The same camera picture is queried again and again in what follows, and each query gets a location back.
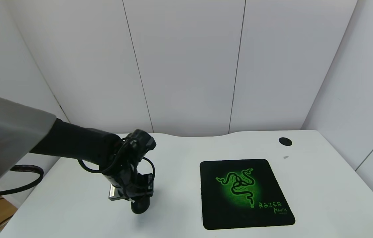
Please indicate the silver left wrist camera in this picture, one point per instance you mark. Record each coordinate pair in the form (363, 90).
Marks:
(113, 193)

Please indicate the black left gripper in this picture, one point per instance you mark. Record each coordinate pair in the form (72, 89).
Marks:
(120, 194)

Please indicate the black green snake-logo mouse pad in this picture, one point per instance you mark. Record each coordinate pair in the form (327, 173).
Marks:
(239, 215)

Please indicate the black computer mouse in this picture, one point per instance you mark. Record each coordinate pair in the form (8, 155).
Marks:
(140, 207)

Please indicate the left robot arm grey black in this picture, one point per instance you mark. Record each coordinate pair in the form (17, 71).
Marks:
(70, 142)

